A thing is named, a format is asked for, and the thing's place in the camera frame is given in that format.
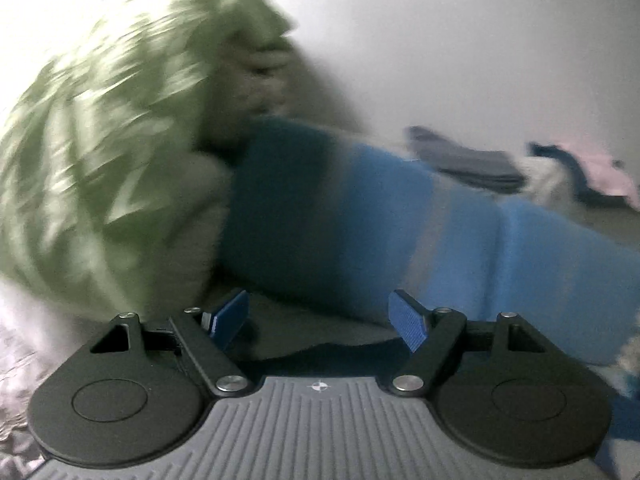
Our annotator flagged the green patterned blanket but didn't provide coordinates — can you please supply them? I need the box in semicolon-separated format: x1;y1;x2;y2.
0;0;297;322

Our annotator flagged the blue pillow with grey stripes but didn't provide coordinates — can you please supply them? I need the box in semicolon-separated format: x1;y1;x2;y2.
475;199;640;367
219;117;506;323

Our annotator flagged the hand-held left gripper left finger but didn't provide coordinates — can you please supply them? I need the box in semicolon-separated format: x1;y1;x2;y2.
90;288;251;396

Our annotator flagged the dark teal cloth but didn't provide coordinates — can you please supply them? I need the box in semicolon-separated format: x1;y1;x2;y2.
527;142;626;207

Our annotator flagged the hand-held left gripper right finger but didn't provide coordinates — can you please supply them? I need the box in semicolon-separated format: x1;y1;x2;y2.
387;288;552;396

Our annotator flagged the stack of folded grey clothes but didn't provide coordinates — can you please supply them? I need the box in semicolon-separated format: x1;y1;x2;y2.
404;126;527;195

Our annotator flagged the pink cloth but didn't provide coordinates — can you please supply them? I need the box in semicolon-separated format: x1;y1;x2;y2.
557;142;632;197

